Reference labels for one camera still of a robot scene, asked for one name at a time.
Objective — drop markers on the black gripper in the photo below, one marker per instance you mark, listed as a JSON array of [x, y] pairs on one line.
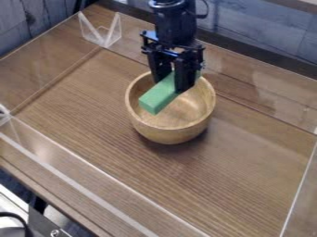
[[171, 42]]

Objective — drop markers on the clear acrylic enclosure wall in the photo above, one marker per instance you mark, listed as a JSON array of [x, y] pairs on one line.
[[224, 185]]

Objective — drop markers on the clear acrylic corner bracket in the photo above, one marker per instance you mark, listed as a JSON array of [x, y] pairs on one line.
[[101, 35]]

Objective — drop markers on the wooden bowl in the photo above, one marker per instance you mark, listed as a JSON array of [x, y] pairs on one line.
[[182, 120]]

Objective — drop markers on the green rectangular block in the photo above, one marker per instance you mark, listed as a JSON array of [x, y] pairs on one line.
[[158, 94]]

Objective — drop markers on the black metal bracket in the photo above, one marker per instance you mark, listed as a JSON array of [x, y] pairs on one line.
[[52, 224]]

